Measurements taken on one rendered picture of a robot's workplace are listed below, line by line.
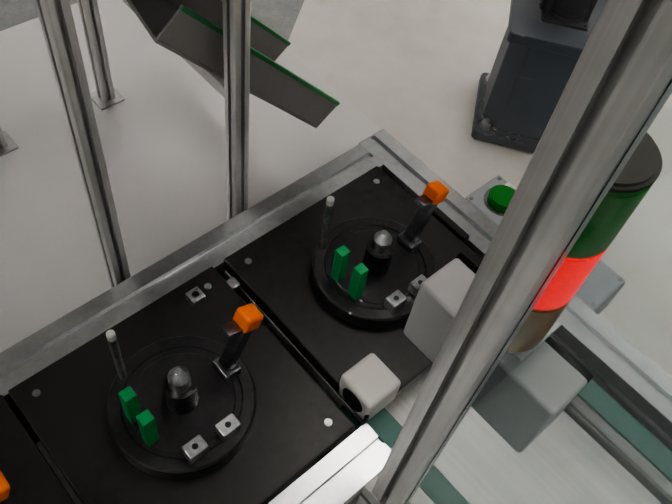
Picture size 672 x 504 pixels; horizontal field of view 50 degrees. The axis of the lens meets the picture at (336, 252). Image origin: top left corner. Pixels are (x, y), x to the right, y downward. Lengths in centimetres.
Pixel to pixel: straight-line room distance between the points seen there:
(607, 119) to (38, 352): 64
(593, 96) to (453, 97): 93
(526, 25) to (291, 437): 63
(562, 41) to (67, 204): 69
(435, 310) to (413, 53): 83
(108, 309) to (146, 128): 38
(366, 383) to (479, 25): 82
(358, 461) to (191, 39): 44
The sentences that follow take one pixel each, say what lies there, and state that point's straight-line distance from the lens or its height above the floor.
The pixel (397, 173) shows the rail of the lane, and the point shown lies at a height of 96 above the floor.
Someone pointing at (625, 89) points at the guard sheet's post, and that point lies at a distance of 28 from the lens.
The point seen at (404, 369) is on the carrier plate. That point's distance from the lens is 76.
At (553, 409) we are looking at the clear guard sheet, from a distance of 44.
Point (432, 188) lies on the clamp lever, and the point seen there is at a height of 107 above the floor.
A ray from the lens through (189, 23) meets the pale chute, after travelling 73.
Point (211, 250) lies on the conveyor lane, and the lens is 85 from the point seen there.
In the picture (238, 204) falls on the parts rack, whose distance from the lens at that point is 90.
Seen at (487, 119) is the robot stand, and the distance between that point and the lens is 115.
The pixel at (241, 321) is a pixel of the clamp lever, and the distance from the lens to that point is 66.
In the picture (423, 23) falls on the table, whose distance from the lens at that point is 135.
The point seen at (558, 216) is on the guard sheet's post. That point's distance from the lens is 33.
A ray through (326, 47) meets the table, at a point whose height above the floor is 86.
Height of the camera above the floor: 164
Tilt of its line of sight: 54 degrees down
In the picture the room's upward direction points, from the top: 11 degrees clockwise
